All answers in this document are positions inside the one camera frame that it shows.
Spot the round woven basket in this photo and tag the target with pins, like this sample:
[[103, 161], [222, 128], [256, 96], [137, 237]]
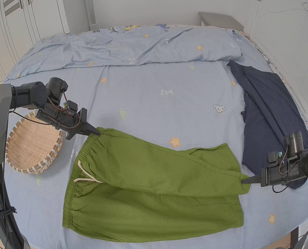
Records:
[[32, 144]]

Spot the dark blue garment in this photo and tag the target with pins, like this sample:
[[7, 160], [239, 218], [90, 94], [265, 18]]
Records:
[[265, 102]]

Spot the bed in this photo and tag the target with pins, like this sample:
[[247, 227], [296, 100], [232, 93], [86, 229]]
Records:
[[154, 97]]

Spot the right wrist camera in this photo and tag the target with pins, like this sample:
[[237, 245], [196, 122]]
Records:
[[272, 157]]

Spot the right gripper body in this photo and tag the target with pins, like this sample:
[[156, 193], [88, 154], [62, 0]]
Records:
[[278, 176]]

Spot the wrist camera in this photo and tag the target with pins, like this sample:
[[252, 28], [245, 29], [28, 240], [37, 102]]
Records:
[[272, 157], [72, 106]]

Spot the grey bedside table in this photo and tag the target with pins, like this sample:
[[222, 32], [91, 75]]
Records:
[[218, 19]]

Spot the white wardrobe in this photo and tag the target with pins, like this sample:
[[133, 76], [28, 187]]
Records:
[[19, 22]]

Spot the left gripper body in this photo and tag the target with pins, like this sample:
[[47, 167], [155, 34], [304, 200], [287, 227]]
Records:
[[65, 123]]

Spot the green shorts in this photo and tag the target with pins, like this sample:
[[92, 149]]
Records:
[[148, 191]]

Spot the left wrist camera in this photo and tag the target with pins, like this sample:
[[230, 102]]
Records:
[[72, 106]]

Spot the pale blue quilt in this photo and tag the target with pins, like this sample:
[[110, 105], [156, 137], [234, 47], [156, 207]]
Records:
[[133, 48]]

